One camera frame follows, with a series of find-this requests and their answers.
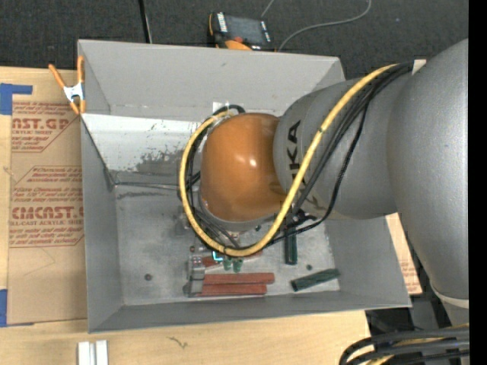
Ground grey metal bin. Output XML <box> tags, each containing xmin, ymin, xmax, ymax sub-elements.
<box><xmin>77</xmin><ymin>39</ymin><xmax>413</xmax><ymax>334</ymax></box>

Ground red-brown flat block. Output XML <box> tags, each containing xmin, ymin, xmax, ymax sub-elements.
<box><xmin>195</xmin><ymin>284</ymin><xmax>269</xmax><ymax>298</ymax></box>
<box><xmin>204</xmin><ymin>272</ymin><xmax>276</xmax><ymax>286</ymax></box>

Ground dark green flat block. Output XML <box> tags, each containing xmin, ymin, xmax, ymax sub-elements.
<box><xmin>290</xmin><ymin>268</ymin><xmax>342</xmax><ymax>292</ymax></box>
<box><xmin>285</xmin><ymin>233</ymin><xmax>298</xmax><ymax>266</ymax></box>

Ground brown cardboard board red print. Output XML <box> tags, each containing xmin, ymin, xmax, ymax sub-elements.
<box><xmin>0</xmin><ymin>65</ymin><xmax>424</xmax><ymax>326</ymax></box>

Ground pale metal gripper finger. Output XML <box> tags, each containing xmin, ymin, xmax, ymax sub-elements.
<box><xmin>190</xmin><ymin>255</ymin><xmax>207</xmax><ymax>281</ymax></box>
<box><xmin>183</xmin><ymin>278</ymin><xmax>205</xmax><ymax>298</ymax></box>

